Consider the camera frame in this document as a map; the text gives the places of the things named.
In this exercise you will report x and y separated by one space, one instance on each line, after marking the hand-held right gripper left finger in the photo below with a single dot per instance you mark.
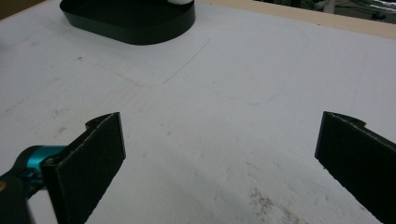
87 168

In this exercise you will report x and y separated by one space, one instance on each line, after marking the white foam mat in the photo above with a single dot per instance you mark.
218 109

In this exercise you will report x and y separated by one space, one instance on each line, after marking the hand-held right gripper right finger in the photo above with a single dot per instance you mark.
358 161

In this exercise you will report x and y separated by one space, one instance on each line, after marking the black oval metal tray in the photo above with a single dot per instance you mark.
130 21

